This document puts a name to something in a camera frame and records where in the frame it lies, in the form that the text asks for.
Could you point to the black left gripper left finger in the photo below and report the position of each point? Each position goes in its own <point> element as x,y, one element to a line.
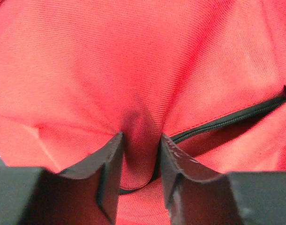
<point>84,194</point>

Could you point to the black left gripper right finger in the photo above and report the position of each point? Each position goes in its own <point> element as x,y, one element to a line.
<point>197,195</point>

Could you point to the red student backpack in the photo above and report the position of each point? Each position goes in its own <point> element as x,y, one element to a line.
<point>73,73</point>

